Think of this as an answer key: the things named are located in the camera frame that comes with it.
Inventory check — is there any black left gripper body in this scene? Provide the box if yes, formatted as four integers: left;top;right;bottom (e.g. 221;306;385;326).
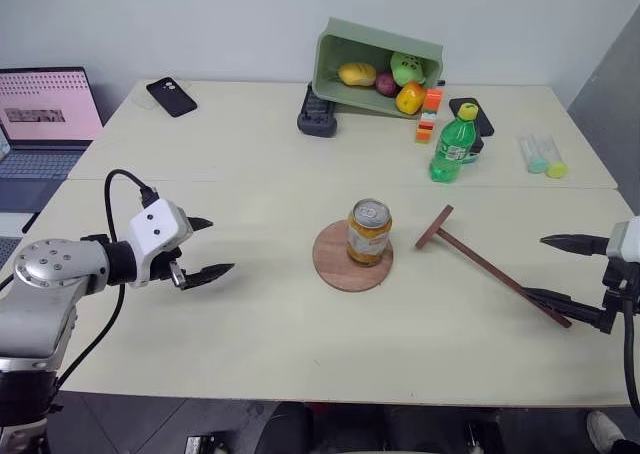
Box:
147;245;189;291

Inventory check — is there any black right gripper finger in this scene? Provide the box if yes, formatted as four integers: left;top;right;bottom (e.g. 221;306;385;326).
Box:
540;233;612;257
521;287;616;335

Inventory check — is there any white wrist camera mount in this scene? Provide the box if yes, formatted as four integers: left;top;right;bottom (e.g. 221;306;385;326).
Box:
124;198;194;290
605;214;640;265

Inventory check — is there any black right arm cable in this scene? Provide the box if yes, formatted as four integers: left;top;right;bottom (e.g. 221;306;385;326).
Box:
621;297;640;419

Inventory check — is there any green plush toy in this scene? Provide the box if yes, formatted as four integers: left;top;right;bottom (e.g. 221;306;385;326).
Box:
390;50;428;88

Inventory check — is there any dark grey ribbed device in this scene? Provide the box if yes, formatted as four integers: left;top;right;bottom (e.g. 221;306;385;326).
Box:
296;82;339;138

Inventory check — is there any pale green plastic bin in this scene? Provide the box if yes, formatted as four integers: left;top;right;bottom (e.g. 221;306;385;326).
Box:
310;16;445;121

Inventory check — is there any clear tube with yellow cap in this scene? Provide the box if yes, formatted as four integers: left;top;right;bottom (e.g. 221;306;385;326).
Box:
536;134;570;180

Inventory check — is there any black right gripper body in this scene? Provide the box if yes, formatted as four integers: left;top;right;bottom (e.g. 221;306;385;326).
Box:
601;260;640;321

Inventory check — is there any wooden mallet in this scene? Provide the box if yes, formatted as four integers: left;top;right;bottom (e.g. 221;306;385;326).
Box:
414;204;574;330

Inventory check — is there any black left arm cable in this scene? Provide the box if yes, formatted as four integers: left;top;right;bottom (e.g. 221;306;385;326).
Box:
49;169;161;391

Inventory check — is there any round wooden base disc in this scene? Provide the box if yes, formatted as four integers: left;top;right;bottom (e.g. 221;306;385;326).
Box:
312;218;395;293

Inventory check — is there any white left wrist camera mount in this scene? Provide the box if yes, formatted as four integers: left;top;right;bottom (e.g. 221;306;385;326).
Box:
124;198;194;290

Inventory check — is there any white shoe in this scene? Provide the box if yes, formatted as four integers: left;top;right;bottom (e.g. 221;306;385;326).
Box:
585;409;627;453

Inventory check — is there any clear tube with green cap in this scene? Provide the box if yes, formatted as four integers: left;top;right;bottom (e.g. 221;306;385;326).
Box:
518;134;551;175

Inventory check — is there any black smartphone with camera rings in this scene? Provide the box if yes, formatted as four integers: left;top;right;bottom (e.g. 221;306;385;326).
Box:
145;76;199;119

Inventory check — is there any purple plush fruit toy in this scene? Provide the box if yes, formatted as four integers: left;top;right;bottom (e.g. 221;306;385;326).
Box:
374;71;399;98

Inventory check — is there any orange and white box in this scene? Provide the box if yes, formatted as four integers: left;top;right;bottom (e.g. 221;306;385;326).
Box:
421;87;446;116
413;110;438;146

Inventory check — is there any grey laptop with pink screen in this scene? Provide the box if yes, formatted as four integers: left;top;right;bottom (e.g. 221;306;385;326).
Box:
0;65;105;235

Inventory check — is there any yellow plush fruit toy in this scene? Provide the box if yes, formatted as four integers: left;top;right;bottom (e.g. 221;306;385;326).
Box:
337;62;378;88

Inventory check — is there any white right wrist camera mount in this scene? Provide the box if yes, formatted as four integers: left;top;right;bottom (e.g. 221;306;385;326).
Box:
605;214;640;265

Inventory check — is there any green plastic soda bottle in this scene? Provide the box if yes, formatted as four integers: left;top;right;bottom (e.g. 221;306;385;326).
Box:
428;102;482;185

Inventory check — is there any yellow orange plush pepper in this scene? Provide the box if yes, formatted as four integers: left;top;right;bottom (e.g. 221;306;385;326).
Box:
394;80;428;115

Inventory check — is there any orange drink can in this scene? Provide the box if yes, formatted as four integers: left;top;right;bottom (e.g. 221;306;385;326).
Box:
346;198;394;269

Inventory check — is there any plain black smartphone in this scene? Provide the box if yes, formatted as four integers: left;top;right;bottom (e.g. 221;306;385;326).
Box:
447;97;497;138

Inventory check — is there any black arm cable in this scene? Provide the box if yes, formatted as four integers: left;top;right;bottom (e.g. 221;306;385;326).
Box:
49;169;161;391
621;297;640;419

